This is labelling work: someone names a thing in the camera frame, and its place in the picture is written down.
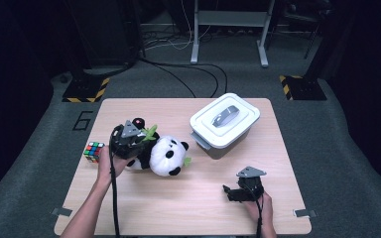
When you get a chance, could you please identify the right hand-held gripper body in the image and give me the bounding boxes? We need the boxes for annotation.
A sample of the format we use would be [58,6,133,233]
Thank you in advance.
[236,166,267,202]

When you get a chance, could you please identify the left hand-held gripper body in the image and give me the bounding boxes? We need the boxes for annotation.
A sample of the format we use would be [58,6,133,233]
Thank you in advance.
[112,120,146,160]

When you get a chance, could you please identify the multicoloured puzzle cube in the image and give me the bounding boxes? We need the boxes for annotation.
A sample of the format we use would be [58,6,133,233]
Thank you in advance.
[82,141,106,164]

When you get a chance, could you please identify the panda plush toy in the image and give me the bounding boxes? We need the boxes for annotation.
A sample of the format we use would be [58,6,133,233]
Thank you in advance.
[125,117,192,178]

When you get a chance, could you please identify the clear grey storage box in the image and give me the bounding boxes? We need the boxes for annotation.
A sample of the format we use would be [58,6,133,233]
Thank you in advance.
[190,127,254,161]

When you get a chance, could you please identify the white box lid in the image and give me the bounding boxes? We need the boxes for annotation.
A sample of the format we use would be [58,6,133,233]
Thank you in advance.
[190,92,261,150]

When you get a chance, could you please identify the person's right hand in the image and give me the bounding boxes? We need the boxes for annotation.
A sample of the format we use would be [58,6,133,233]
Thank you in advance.
[243,191,274,229]

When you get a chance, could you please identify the person's left hand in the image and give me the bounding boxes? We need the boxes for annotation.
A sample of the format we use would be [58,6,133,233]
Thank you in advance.
[97,145,135,186]

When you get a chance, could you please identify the grey tape strip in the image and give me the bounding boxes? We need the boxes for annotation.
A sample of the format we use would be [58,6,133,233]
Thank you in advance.
[293,208,318,218]
[50,207,73,218]

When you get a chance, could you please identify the dark metal stand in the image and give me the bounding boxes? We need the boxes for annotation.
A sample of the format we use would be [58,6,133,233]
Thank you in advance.
[284,0,331,60]

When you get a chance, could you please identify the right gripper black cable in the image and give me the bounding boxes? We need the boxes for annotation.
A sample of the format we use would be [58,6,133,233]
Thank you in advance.
[244,182,264,238]

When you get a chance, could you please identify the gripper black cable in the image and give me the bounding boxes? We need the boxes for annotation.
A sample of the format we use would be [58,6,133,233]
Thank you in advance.
[244,182,264,238]
[108,125,122,238]

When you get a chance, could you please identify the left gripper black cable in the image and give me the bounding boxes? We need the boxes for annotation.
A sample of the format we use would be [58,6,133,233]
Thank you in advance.
[108,125,122,238]

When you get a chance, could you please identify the black yellow striped base plate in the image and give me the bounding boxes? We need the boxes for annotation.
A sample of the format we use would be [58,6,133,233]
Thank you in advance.
[62,76,111,103]
[279,74,327,101]

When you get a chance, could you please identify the black floor cable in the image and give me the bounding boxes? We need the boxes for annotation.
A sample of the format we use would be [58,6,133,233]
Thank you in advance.
[191,66,220,98]
[152,63,196,99]
[138,58,228,94]

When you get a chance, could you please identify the white floor cables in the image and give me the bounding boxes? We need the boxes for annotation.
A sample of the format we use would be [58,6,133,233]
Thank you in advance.
[143,0,212,52]

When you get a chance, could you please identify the white metal stand frame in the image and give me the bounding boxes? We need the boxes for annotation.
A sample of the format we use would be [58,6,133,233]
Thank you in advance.
[190,0,276,68]

